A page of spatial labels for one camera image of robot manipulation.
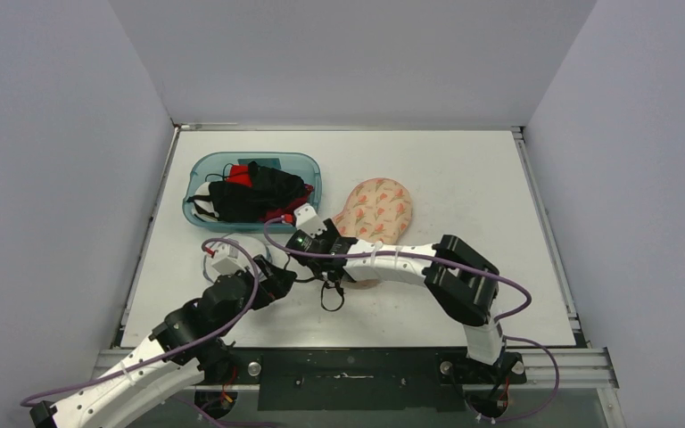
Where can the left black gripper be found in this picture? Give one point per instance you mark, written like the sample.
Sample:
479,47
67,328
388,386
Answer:
276,285

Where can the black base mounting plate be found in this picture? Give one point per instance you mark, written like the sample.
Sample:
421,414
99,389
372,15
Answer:
441,378

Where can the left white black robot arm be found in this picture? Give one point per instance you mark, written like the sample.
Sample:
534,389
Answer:
176,354

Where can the peach floral padded bra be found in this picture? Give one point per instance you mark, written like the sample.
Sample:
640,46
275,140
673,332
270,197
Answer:
377,210

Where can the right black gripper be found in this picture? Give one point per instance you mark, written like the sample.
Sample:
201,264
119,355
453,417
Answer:
324,259

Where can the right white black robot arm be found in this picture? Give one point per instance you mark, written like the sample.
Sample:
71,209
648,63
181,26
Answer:
461,280

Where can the white black bra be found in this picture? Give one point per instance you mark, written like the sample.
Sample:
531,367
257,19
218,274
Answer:
202,204

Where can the teal plastic bin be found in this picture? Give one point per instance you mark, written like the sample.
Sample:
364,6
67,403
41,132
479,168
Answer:
214,166

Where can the dark red lace bra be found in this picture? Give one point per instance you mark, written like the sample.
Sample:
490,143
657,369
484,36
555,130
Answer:
291,207

